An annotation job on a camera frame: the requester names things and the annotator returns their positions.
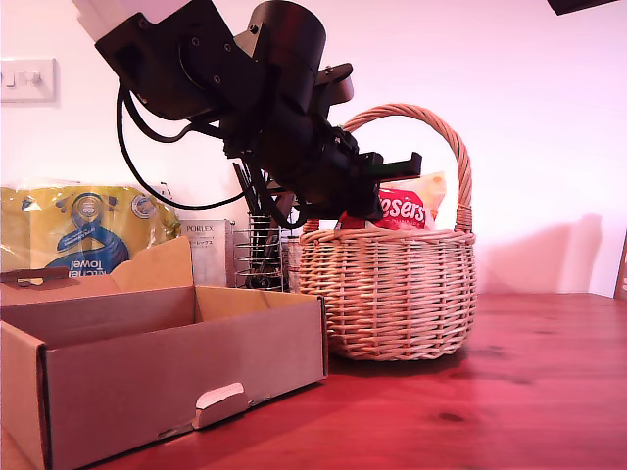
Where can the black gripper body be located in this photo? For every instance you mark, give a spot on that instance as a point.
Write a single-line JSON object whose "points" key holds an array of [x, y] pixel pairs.
{"points": [[333, 171]]}

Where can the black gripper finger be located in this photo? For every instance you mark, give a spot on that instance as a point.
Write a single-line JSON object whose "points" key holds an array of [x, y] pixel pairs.
{"points": [[573, 5], [392, 167]]}

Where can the red and yellow Maltesers bag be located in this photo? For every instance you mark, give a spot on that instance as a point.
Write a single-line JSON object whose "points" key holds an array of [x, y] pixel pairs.
{"points": [[401, 210]]}

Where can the brown cardboard box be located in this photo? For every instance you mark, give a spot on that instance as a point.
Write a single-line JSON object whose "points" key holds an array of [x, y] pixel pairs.
{"points": [[171, 362]]}

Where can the white Porlex box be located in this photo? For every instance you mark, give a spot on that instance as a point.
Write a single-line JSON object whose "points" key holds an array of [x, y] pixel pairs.
{"points": [[210, 245]]}

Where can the black chopstick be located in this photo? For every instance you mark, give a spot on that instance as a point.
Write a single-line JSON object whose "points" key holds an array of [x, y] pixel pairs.
{"points": [[243, 188], [254, 193]]}

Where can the small clear jar red print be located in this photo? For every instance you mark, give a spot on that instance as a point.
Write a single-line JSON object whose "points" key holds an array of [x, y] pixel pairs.
{"points": [[292, 259]]}

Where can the brown wooden board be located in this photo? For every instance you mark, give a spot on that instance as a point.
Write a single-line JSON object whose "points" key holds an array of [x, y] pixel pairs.
{"points": [[623, 274]]}

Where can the yellow kitchen towel pack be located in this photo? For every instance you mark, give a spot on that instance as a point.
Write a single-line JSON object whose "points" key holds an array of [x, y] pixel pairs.
{"points": [[49, 215]]}

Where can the white wall switch plate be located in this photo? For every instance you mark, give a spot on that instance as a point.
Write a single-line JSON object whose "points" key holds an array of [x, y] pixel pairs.
{"points": [[29, 80]]}

